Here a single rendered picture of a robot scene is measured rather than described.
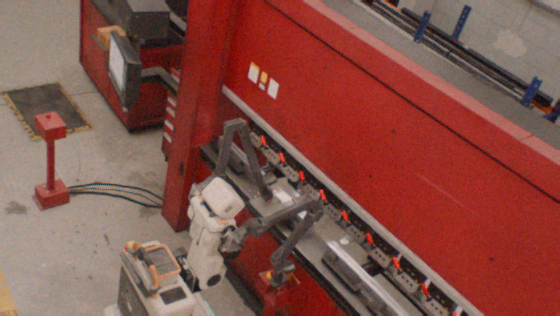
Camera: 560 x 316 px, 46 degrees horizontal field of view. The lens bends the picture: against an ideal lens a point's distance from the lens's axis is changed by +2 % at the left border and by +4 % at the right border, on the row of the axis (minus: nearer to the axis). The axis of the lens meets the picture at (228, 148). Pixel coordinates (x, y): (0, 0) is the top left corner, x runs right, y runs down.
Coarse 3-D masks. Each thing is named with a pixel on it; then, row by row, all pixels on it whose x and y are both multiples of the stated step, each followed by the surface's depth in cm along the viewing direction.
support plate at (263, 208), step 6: (276, 192) 427; (258, 198) 419; (276, 198) 422; (252, 204) 414; (258, 204) 415; (264, 204) 415; (270, 204) 416; (276, 204) 417; (282, 204) 418; (288, 204) 419; (258, 210) 410; (264, 210) 411; (270, 210) 412; (276, 210) 413
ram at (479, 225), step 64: (256, 0) 399; (256, 64) 414; (320, 64) 365; (320, 128) 378; (384, 128) 337; (448, 128) 306; (384, 192) 348; (448, 192) 314; (512, 192) 287; (448, 256) 324; (512, 256) 295
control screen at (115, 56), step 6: (114, 42) 440; (114, 48) 442; (114, 54) 444; (120, 54) 429; (114, 60) 446; (120, 60) 431; (114, 66) 448; (120, 66) 433; (114, 72) 450; (120, 72) 434; (120, 78) 436; (120, 84) 438
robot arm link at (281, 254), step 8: (304, 216) 372; (312, 216) 367; (320, 216) 367; (304, 224) 369; (296, 232) 370; (304, 232) 371; (288, 240) 371; (296, 240) 371; (280, 248) 373; (288, 248) 371; (272, 256) 374; (280, 256) 370
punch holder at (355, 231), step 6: (348, 216) 376; (354, 216) 372; (348, 222) 376; (354, 222) 373; (360, 222) 369; (348, 228) 378; (354, 228) 374; (360, 228) 370; (366, 228) 366; (372, 228) 371; (354, 234) 375; (360, 234) 371; (360, 240) 372; (366, 240) 376
